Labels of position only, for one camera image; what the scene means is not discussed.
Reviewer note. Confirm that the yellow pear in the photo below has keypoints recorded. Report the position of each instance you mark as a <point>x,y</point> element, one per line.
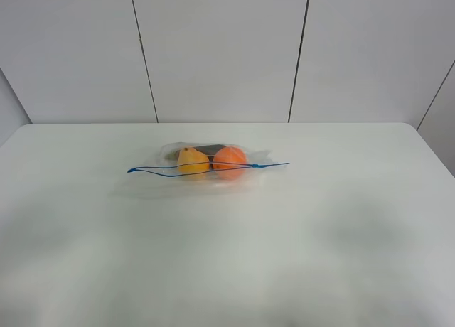
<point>192,163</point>

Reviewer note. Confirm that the clear zip file bag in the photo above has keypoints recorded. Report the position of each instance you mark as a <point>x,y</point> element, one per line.
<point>157,177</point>

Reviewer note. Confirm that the dark flat object in bag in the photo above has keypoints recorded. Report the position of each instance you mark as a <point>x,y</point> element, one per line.
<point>209,150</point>

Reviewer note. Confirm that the orange fruit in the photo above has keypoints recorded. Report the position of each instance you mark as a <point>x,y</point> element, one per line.
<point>229,163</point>

